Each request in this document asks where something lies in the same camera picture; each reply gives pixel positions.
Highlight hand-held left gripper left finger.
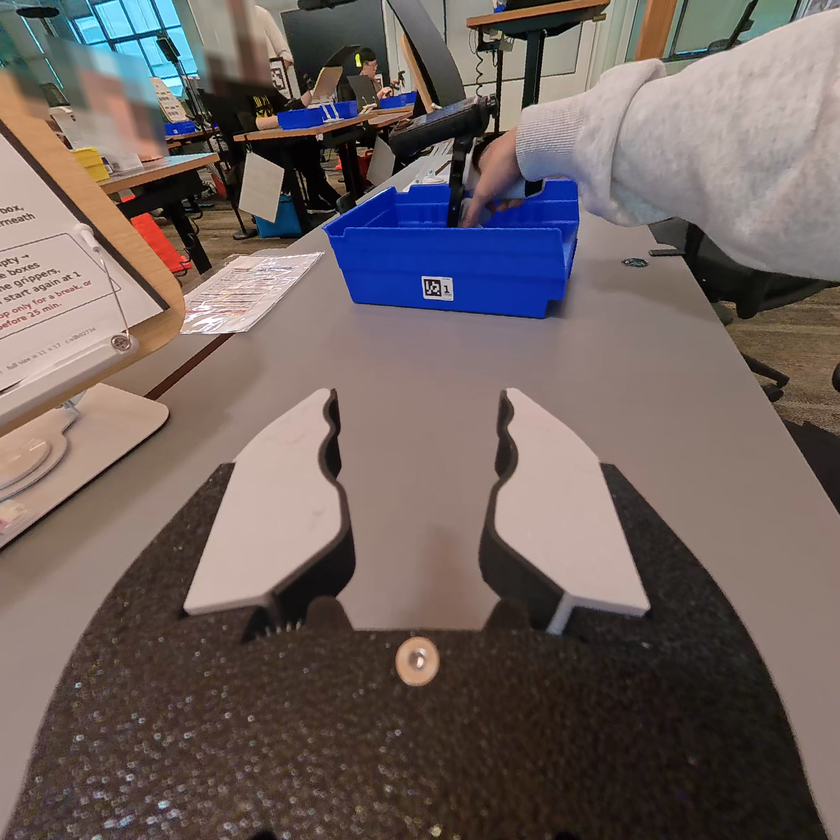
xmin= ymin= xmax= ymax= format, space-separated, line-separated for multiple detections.
xmin=183 ymin=388 xmax=357 ymax=627

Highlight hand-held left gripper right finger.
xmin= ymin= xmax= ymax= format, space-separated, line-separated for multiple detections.
xmin=479 ymin=388 xmax=652 ymax=636

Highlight blue plastic bin white tag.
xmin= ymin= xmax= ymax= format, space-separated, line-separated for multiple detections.
xmin=323 ymin=178 xmax=580 ymax=320

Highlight person's right forearm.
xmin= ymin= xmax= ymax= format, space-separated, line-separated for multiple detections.
xmin=515 ymin=10 xmax=840 ymax=283

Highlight person's right hand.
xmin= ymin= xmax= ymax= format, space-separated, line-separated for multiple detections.
xmin=458 ymin=128 xmax=529 ymax=229

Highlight grey hanging card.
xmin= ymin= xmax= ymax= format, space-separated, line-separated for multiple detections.
xmin=238 ymin=152 xmax=285 ymax=224
xmin=366 ymin=136 xmax=396 ymax=191

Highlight black curved panel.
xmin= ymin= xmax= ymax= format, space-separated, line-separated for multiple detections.
xmin=386 ymin=0 xmax=468 ymax=112

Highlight wooden edged office desk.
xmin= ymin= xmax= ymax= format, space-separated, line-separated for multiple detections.
xmin=234 ymin=110 xmax=416 ymax=201
xmin=97 ymin=152 xmax=221 ymax=275

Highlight large black screen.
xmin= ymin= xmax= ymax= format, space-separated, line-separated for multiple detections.
xmin=281 ymin=0 xmax=389 ymax=74

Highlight wooden top standing desk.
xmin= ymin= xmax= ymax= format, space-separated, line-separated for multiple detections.
xmin=467 ymin=0 xmax=611 ymax=132

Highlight blue storage crate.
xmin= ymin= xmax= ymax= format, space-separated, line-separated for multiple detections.
xmin=255 ymin=193 xmax=304 ymax=238

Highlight instruction sheet on wooden stand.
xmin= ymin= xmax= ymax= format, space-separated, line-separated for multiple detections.
xmin=0 ymin=72 xmax=186 ymax=549

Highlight laminated paper sheet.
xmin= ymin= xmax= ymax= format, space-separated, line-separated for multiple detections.
xmin=180 ymin=251 xmax=326 ymax=335

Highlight wooden pillar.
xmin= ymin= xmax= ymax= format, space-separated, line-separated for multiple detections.
xmin=634 ymin=0 xmax=678 ymax=62

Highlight red bag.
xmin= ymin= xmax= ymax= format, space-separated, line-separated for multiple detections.
xmin=121 ymin=213 xmax=193 ymax=274

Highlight black office chair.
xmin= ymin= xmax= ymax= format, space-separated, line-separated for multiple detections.
xmin=648 ymin=217 xmax=840 ymax=403

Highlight printed instruction sheet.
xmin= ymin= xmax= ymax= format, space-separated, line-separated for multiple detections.
xmin=0 ymin=121 xmax=166 ymax=398

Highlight yellow box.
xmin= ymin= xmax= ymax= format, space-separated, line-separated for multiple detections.
xmin=71 ymin=147 xmax=112 ymax=183

